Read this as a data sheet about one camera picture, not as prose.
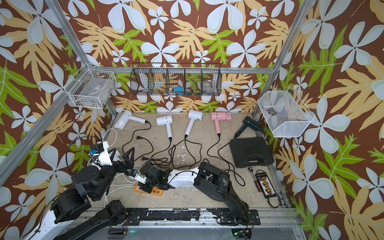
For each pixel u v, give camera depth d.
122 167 0.54
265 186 0.83
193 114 1.11
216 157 0.96
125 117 1.14
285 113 0.83
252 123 1.11
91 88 0.89
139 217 0.74
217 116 1.11
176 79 0.97
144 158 0.94
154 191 0.80
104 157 0.51
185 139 1.04
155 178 0.65
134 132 1.05
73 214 0.42
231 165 0.92
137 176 0.71
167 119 1.09
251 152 0.93
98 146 0.49
